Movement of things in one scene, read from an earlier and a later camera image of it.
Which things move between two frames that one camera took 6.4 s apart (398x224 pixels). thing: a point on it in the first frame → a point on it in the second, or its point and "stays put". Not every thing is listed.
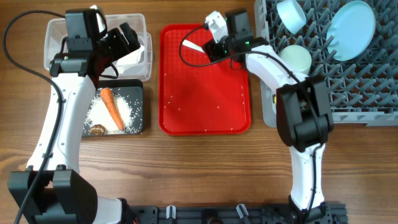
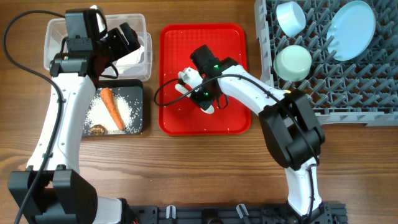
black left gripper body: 114,46 stays put
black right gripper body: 211,50 → 203,101
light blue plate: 351,31 stays put
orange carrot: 107,96 stays put
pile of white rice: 99,113 stays put
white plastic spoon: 192,45 → 208,109
